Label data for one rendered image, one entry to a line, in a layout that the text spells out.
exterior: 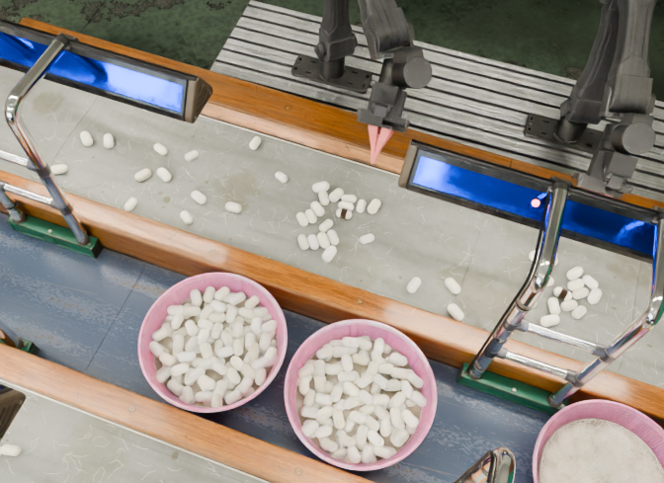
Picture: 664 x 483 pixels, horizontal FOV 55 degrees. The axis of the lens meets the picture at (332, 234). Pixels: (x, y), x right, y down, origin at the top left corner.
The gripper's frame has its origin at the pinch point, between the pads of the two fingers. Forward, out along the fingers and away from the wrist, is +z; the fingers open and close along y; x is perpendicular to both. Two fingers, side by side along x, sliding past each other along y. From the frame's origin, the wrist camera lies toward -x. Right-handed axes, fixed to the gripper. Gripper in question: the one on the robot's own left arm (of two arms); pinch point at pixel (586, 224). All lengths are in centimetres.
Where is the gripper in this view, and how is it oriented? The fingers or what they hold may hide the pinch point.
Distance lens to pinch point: 134.7
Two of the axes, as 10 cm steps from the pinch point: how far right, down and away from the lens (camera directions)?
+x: 1.8, -1.3, 9.8
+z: -2.7, 9.5, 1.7
